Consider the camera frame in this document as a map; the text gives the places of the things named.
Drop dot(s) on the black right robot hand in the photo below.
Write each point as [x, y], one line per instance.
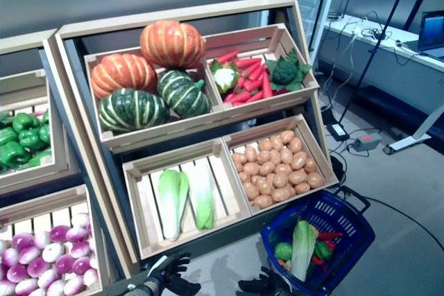
[267, 285]

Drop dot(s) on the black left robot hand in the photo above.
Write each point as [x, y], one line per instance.
[177, 285]

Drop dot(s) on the napa cabbage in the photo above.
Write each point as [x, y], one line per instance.
[302, 251]
[203, 199]
[171, 206]

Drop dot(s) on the blue plastic shopping basket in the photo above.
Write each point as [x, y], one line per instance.
[333, 213]

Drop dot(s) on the small orange vegetable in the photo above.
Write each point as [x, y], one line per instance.
[282, 263]

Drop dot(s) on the round green vegetable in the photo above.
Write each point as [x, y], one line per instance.
[283, 251]

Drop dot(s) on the red chili pepper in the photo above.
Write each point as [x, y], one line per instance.
[317, 260]
[329, 236]

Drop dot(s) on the small green pepper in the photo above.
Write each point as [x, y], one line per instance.
[323, 249]

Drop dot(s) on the brown potato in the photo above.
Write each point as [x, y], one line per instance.
[243, 175]
[251, 168]
[299, 160]
[267, 167]
[282, 168]
[262, 156]
[296, 177]
[239, 158]
[262, 201]
[250, 154]
[315, 180]
[286, 155]
[279, 180]
[263, 185]
[301, 188]
[250, 190]
[310, 165]
[281, 193]

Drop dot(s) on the purple white turnip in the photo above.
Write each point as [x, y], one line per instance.
[81, 265]
[39, 266]
[59, 233]
[80, 249]
[81, 219]
[41, 239]
[17, 272]
[91, 277]
[22, 240]
[48, 278]
[52, 252]
[76, 234]
[64, 263]
[26, 286]
[73, 285]
[9, 256]
[29, 254]

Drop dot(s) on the wooden cabbage crate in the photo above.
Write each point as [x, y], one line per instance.
[144, 202]

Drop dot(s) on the wooden potato crate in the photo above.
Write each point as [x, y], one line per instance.
[256, 134]

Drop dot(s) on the wooden pumpkin crate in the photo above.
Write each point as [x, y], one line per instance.
[166, 129]

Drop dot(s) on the wooden turnip crate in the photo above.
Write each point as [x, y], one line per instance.
[41, 202]

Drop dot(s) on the black power adapter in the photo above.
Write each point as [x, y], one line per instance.
[339, 132]

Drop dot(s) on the large green striped pumpkin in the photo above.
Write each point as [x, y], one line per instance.
[132, 110]

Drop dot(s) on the wooden carrot crate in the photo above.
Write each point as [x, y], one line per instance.
[270, 103]

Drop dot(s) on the red orange carrot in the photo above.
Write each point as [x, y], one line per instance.
[227, 57]
[256, 72]
[248, 63]
[240, 96]
[251, 84]
[255, 96]
[266, 86]

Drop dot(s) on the green striped pumpkin with stem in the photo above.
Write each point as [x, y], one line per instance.
[182, 93]

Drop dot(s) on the wooden pepper crate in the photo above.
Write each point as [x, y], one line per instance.
[59, 129]

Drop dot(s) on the green bell pepper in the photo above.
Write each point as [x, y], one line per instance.
[25, 122]
[12, 155]
[33, 138]
[45, 133]
[7, 135]

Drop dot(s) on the green broccoli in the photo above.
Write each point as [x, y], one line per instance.
[283, 72]

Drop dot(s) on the white cauliflower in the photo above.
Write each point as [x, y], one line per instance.
[224, 76]

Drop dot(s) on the flat orange pumpkin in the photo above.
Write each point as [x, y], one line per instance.
[121, 74]

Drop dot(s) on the round orange pumpkin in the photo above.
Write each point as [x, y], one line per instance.
[170, 44]

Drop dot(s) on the white desk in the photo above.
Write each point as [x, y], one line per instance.
[347, 27]

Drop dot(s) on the wooden display shelf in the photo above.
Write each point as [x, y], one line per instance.
[21, 41]
[173, 15]

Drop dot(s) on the black router with antennas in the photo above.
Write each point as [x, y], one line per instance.
[334, 17]

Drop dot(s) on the open laptop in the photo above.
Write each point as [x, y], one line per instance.
[431, 29]

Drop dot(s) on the grey power strip red switch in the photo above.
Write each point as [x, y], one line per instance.
[367, 141]

